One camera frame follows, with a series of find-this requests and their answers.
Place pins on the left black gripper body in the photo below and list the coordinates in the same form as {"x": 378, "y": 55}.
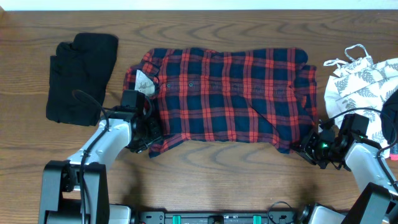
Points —
{"x": 148, "y": 132}

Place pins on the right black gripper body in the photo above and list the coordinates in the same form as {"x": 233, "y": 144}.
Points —
{"x": 320, "y": 152}

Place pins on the red navy plaid shirt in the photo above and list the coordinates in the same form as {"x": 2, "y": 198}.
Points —
{"x": 264, "y": 95}

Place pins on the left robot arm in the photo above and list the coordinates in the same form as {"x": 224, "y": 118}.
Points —
{"x": 76, "y": 190}

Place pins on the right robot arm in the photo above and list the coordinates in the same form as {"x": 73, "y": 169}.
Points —
{"x": 351, "y": 149}

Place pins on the white fern print cloth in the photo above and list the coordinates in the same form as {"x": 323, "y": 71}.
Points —
{"x": 361, "y": 83}

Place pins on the red object at edge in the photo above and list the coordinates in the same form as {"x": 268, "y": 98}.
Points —
{"x": 394, "y": 152}

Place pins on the dark navy garment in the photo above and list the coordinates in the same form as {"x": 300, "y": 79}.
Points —
{"x": 389, "y": 118}

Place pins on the black folded garment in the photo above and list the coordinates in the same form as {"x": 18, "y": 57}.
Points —
{"x": 84, "y": 64}

